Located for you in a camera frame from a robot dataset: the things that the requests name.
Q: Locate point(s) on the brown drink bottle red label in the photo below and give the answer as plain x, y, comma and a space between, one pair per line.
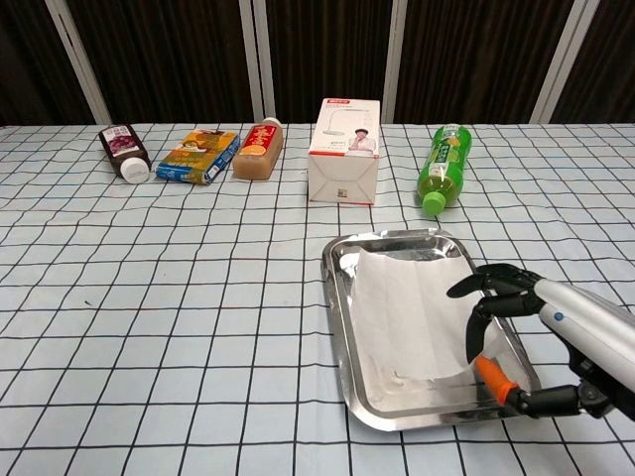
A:
255, 154

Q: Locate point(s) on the metal tray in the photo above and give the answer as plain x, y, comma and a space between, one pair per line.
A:
417, 396

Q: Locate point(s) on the purple juice bottle white cap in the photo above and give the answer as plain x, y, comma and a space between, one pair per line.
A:
121, 146

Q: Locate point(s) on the yellow blue drink carton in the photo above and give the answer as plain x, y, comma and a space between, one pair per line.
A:
198, 158

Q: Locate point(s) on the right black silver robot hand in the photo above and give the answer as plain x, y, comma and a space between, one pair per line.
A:
590, 327

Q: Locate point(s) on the white parchment paper sheet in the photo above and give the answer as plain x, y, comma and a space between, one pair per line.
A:
407, 317

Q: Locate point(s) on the blue checked tablecloth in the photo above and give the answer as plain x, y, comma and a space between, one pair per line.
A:
149, 322

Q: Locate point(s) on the green tea bottle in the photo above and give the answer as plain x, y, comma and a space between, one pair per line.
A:
444, 163

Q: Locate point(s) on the dark partition panel white frame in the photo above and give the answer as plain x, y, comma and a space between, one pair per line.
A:
615, 74
30, 59
471, 59
327, 49
168, 59

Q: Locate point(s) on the white lamp box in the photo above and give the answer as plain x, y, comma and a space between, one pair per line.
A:
342, 168

